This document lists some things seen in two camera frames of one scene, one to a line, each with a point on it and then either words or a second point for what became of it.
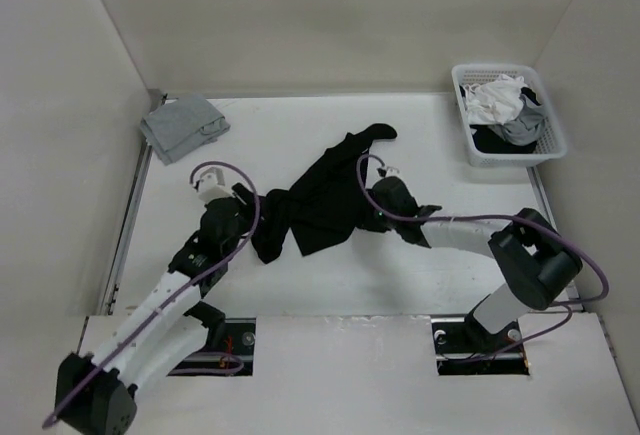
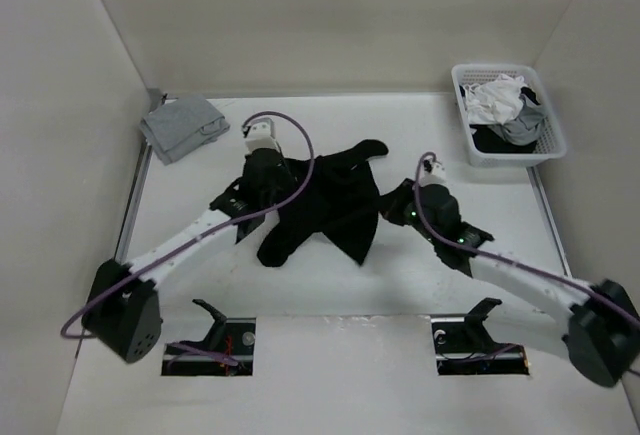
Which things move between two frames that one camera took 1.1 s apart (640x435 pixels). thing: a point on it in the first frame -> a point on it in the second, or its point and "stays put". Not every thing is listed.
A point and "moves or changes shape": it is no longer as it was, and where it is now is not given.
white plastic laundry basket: [551, 145] stays put
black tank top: [322, 207] moves or changes shape
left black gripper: [248, 204] -> [287, 179]
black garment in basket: [487, 140] stays put
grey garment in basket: [527, 128] stays put
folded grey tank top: [175, 128] stays put
